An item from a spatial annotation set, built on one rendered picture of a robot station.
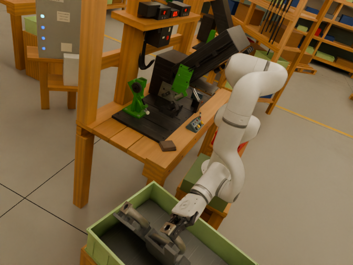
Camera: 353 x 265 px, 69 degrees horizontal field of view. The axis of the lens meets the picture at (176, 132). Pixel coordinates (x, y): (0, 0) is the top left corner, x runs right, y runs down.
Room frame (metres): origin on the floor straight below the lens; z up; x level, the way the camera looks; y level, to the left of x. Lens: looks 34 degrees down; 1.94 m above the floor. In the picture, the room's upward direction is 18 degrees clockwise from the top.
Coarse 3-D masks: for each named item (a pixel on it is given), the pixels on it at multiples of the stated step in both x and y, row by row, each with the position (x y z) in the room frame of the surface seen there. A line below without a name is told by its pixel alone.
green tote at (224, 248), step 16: (144, 192) 0.89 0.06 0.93; (160, 192) 0.92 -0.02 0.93; (96, 224) 0.62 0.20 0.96; (112, 224) 0.71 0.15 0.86; (208, 224) 0.79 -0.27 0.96; (96, 240) 0.56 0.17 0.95; (208, 240) 0.77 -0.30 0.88; (224, 240) 0.74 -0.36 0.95; (96, 256) 0.56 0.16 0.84; (112, 256) 0.52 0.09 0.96; (224, 256) 0.72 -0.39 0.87; (240, 256) 0.70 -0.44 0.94
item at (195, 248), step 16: (144, 208) 0.86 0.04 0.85; (160, 208) 0.89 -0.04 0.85; (160, 224) 0.80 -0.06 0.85; (112, 240) 0.64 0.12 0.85; (128, 240) 0.66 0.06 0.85; (192, 240) 0.76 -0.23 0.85; (128, 256) 0.60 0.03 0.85; (144, 256) 0.62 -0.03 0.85; (192, 256) 0.69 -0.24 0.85; (208, 256) 0.71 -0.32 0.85
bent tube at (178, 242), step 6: (168, 222) 0.57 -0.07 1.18; (162, 228) 0.55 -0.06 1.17; (168, 228) 0.56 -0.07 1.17; (174, 228) 0.54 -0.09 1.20; (156, 234) 0.66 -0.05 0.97; (168, 234) 0.52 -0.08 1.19; (156, 240) 0.63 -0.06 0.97; (162, 240) 0.62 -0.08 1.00; (168, 240) 0.61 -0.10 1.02; (174, 240) 0.53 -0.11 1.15; (180, 240) 0.54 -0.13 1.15; (180, 246) 0.53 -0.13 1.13; (180, 252) 0.53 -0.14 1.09
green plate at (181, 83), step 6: (180, 66) 1.86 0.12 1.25; (186, 66) 1.86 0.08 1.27; (180, 72) 1.85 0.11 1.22; (186, 72) 1.84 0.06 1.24; (192, 72) 1.83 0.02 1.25; (180, 78) 1.83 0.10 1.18; (186, 78) 1.82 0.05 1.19; (174, 84) 1.83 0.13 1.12; (180, 84) 1.82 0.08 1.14; (186, 84) 1.81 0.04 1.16; (174, 90) 1.81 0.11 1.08; (180, 90) 1.80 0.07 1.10
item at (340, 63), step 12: (336, 0) 9.55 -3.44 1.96; (348, 0) 9.59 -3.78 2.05; (312, 12) 9.72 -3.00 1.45; (336, 12) 9.55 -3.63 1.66; (336, 24) 9.47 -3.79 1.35; (348, 24) 9.50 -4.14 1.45; (324, 36) 9.54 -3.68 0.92; (312, 48) 10.01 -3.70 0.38; (348, 48) 9.32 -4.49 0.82; (324, 60) 9.42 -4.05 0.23; (336, 60) 9.49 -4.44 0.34; (348, 60) 9.63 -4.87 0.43
